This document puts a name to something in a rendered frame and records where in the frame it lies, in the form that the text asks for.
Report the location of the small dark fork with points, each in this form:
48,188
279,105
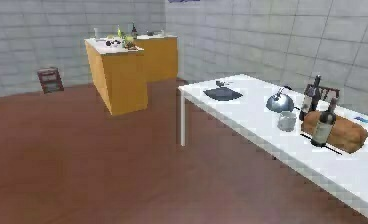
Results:
222,83

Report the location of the orange kitchen island counter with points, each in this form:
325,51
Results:
125,83

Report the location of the white table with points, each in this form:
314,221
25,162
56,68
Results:
258,133

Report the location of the green lettuce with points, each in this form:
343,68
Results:
128,40

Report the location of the green bottle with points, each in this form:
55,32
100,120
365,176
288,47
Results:
119,32

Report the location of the clear glass cup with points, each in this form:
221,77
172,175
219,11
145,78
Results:
287,121

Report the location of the clear glass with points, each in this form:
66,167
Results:
96,33

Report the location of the dark wine bottle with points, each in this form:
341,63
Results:
323,128
310,98

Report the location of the black knife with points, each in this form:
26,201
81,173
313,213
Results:
320,144

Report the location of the dark wooden chair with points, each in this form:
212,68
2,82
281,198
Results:
328,93

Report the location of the brown bread loaf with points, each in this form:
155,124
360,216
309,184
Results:
345,133

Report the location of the blue flat object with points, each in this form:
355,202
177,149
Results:
362,119

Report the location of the orange wall counter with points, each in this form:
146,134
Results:
160,56

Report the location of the framed wall picture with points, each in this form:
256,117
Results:
183,1

